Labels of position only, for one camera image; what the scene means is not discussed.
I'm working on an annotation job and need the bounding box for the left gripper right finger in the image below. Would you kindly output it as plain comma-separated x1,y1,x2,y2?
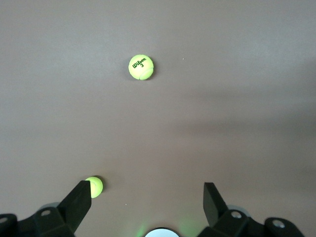
197,182,265,237

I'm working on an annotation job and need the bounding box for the yellow-green tennis ball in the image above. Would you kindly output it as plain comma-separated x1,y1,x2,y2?
84,175,104,199
128,54,155,81

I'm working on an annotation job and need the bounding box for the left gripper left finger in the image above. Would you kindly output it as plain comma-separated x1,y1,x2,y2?
33,180,92,237

